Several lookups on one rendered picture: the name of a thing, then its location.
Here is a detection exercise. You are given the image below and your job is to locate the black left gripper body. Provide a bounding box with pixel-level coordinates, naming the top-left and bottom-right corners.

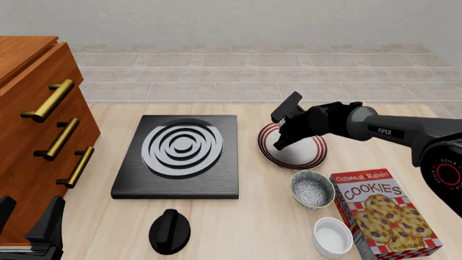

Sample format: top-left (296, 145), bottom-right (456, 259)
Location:
top-left (0, 235), bottom-right (64, 260)

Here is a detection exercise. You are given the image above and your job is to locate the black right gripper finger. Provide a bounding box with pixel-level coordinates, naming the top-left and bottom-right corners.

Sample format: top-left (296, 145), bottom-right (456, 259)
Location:
top-left (272, 131), bottom-right (305, 152)

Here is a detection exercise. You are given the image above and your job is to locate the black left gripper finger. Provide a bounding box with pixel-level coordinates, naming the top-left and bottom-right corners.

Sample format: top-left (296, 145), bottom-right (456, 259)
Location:
top-left (24, 195), bottom-right (67, 245)
top-left (0, 195), bottom-right (17, 237)

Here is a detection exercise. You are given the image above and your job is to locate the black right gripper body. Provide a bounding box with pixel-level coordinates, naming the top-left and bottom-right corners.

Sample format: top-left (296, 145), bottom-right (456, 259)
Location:
top-left (278, 107), bottom-right (318, 142)

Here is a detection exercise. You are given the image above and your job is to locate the white plate with red rings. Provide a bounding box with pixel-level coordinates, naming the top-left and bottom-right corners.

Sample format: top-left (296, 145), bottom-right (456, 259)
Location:
top-left (256, 121), bottom-right (330, 171)

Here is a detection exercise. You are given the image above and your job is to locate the speckled patterned bowl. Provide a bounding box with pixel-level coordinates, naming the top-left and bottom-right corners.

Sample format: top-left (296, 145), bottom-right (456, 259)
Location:
top-left (289, 169), bottom-right (336, 210)

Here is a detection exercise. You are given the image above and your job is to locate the flat black stove plate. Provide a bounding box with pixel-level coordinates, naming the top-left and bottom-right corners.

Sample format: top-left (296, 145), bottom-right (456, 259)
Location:
top-left (110, 114), bottom-right (240, 201)

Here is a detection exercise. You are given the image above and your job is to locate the wooden cabinet drawer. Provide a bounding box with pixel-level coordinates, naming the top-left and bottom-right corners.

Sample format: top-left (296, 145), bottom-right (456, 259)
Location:
top-left (0, 41), bottom-right (84, 163)
top-left (0, 80), bottom-right (94, 228)
top-left (0, 107), bottom-right (102, 246)

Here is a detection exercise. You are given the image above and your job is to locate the small white ramekin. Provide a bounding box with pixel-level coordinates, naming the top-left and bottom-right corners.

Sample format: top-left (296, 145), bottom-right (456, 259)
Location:
top-left (312, 217), bottom-right (354, 260)

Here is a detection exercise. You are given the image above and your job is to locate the round black stove knob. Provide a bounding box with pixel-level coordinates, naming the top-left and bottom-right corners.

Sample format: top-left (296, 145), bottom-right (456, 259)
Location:
top-left (148, 208), bottom-right (192, 256)

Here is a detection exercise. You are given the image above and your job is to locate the oatmeal raisin cookies box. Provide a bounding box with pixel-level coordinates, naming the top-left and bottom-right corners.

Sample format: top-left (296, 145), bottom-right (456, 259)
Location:
top-left (328, 168), bottom-right (445, 260)

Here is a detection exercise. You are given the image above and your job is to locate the wooden cabinet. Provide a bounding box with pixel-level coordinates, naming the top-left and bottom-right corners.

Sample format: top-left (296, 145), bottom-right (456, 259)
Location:
top-left (0, 35), bottom-right (102, 250)

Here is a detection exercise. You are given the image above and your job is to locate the brass drawer handle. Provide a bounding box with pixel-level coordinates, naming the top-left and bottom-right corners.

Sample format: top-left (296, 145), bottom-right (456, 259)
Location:
top-left (19, 78), bottom-right (76, 124)
top-left (55, 145), bottom-right (95, 189)
top-left (32, 117), bottom-right (81, 162)

